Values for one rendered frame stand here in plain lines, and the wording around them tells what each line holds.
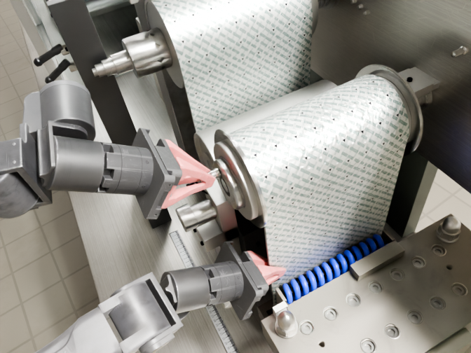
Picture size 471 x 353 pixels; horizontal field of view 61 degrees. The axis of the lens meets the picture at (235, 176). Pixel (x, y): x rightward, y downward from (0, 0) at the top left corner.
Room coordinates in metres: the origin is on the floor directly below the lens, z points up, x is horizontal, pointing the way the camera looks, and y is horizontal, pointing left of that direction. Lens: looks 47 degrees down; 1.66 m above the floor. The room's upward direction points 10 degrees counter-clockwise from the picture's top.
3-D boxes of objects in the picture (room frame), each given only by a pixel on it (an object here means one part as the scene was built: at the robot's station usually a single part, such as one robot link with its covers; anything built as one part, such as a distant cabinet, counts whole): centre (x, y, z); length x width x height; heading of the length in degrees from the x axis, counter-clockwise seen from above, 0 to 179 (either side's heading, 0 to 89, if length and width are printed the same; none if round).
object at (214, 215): (0.39, 0.05, 1.05); 0.06 x 0.05 x 0.31; 110
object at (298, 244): (0.35, -0.14, 1.11); 0.23 x 0.01 x 0.18; 110
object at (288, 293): (0.33, -0.14, 1.03); 0.21 x 0.04 x 0.03; 110
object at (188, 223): (0.38, 0.08, 1.18); 0.04 x 0.02 x 0.04; 20
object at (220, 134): (0.37, 0.00, 1.25); 0.15 x 0.01 x 0.15; 20
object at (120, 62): (0.58, 0.16, 1.33); 0.06 x 0.03 x 0.03; 110
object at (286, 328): (0.24, -0.04, 1.05); 0.04 x 0.04 x 0.04
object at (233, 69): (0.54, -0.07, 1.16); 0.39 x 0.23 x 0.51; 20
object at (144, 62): (0.60, 0.10, 1.33); 0.06 x 0.06 x 0.06; 20
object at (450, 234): (0.36, -0.35, 1.05); 0.04 x 0.04 x 0.04
